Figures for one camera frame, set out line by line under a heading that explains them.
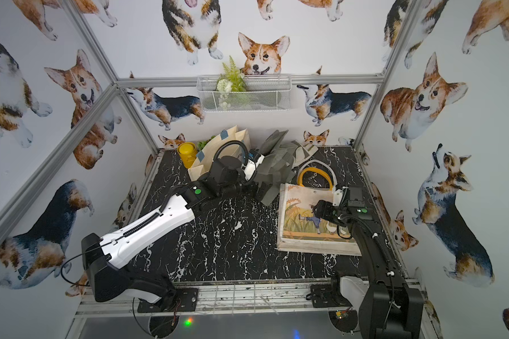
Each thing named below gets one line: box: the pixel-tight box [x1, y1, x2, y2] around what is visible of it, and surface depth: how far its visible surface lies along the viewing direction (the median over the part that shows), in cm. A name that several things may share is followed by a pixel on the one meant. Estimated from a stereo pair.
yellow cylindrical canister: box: [176, 141, 198, 169], surface depth 109 cm
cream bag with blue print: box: [187, 125, 251, 182], surface depth 96 cm
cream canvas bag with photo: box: [277, 159, 362, 257], surface depth 90 cm
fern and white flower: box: [215, 55, 247, 94], surface depth 84 cm
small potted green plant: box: [196, 135, 217, 152], surface depth 106 cm
